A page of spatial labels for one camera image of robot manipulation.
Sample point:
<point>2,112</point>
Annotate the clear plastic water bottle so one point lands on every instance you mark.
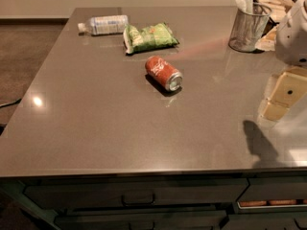
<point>104,25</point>

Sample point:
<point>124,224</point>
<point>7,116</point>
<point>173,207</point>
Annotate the dark upper right drawer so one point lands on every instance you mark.
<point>275,188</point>

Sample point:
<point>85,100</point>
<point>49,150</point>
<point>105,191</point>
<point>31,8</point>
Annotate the metal mesh cup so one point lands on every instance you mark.
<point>248,28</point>

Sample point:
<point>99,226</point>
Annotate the white napkin in cup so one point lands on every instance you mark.
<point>245,5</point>

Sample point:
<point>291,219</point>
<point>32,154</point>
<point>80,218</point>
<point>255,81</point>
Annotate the tray of snack packets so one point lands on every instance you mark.
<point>279,9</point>

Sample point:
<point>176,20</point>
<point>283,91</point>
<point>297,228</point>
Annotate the dark lower left drawer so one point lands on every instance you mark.
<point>190,220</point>

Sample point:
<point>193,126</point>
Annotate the green chip bag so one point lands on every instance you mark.
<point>149,38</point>

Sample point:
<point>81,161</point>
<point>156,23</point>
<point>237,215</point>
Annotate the dark drawer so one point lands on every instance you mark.
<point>275,188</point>
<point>190,220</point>
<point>133,194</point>

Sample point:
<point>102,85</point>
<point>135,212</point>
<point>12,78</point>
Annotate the red coke can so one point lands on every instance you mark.
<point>164,73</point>

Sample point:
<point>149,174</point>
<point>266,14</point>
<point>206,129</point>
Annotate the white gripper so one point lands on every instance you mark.
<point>293,37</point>

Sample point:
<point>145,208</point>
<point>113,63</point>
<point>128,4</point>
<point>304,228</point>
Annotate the dark upper left drawer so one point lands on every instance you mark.
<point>133,194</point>

